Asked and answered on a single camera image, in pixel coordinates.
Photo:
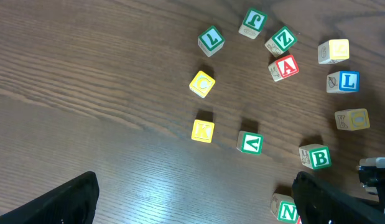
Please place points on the green B block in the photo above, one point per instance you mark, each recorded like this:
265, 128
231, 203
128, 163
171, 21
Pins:
315, 156

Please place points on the yellow K block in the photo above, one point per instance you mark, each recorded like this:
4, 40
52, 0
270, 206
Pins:
202, 131

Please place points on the yellow S block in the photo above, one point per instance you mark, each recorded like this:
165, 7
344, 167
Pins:
333, 51

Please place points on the green V block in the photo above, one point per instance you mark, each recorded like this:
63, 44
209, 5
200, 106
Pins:
250, 143

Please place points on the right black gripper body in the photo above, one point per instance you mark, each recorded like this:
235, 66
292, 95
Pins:
372, 176

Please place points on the green Z block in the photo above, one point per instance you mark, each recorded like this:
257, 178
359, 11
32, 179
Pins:
281, 41

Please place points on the green L block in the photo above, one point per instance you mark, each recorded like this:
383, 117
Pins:
211, 41

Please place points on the red A block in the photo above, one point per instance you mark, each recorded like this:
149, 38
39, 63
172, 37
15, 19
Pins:
283, 68

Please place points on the green J block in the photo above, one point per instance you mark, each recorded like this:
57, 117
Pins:
253, 23

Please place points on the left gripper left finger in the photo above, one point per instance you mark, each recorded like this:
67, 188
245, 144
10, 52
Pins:
73, 202

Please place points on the blue L block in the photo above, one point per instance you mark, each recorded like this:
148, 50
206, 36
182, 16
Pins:
343, 82

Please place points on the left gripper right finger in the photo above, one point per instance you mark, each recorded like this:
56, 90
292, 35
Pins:
319, 202

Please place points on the green N block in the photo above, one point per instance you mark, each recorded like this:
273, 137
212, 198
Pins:
284, 208

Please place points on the yellow O block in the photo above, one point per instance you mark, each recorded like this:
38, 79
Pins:
352, 119

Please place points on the yellow C block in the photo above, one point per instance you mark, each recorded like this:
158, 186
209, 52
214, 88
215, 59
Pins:
202, 83

